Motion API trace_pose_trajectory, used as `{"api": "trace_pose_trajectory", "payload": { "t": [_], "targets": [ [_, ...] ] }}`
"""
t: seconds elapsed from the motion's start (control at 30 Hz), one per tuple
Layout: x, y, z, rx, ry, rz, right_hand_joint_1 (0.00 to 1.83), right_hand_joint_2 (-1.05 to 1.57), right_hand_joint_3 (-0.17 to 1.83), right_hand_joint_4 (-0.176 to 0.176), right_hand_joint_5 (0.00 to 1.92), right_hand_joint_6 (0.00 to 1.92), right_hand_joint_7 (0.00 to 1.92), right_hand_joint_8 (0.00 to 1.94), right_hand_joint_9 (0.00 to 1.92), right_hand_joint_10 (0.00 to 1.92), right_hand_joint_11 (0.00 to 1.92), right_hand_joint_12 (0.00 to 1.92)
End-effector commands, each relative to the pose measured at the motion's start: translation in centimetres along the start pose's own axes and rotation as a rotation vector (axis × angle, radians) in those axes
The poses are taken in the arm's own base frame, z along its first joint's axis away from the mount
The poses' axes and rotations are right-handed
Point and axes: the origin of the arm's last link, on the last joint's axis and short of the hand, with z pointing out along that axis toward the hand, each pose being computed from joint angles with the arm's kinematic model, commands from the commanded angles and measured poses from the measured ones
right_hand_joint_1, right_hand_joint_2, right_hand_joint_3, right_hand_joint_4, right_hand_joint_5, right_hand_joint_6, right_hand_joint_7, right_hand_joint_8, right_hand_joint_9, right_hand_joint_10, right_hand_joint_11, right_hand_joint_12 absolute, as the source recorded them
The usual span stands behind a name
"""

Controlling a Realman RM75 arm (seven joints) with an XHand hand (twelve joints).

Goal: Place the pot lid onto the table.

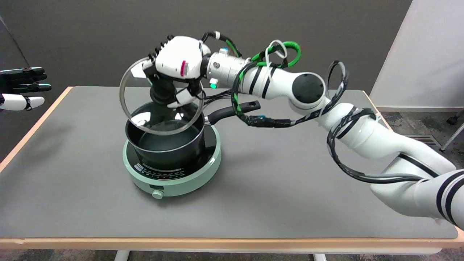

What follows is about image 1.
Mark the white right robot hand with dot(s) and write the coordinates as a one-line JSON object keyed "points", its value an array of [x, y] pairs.
{"points": [[177, 59]]}

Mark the chair leg with caster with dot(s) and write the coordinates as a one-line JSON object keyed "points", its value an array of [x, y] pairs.
{"points": [[455, 127]]}

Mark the green induction cooker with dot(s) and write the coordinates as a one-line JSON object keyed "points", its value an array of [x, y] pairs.
{"points": [[174, 179]]}

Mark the grey floor vent grille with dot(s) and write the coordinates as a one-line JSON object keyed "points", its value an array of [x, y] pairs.
{"points": [[424, 140]]}

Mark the glass pot lid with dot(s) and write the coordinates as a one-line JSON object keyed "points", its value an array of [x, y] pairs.
{"points": [[145, 119]]}

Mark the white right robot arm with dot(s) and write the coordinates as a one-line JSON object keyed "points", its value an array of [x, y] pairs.
{"points": [[362, 134]]}

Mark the white table leg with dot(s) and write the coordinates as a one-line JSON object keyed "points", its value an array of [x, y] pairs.
{"points": [[319, 257], [121, 255]]}

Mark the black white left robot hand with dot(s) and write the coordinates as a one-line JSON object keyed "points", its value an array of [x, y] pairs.
{"points": [[21, 88]]}

